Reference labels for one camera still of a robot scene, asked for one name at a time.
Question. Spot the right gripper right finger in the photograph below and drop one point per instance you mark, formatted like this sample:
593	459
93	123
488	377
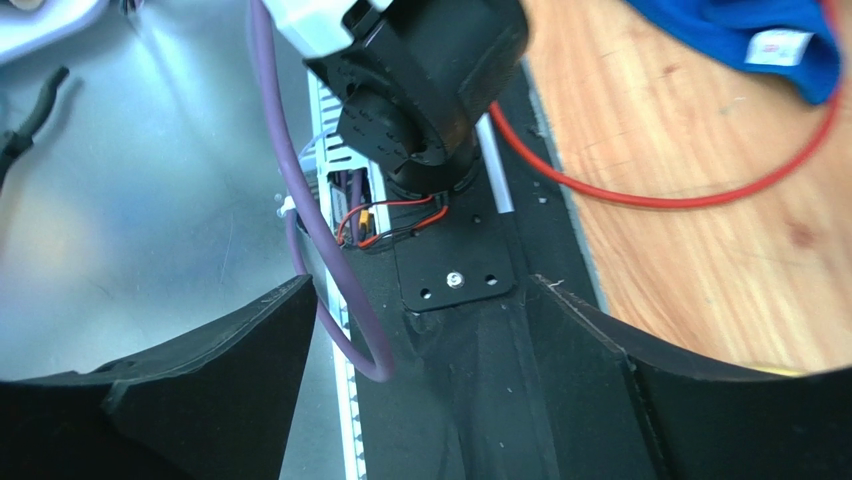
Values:
699	412

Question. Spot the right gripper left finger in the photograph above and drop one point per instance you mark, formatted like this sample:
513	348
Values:
216	402

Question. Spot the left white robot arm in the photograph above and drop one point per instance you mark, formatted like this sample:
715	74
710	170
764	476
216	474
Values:
413	77

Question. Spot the blue cloth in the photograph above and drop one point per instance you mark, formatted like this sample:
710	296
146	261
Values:
790	39

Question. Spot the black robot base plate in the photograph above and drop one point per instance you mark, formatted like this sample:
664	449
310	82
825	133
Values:
506	368

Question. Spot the white slotted cable duct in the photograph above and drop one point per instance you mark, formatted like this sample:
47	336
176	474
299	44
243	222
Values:
343	180

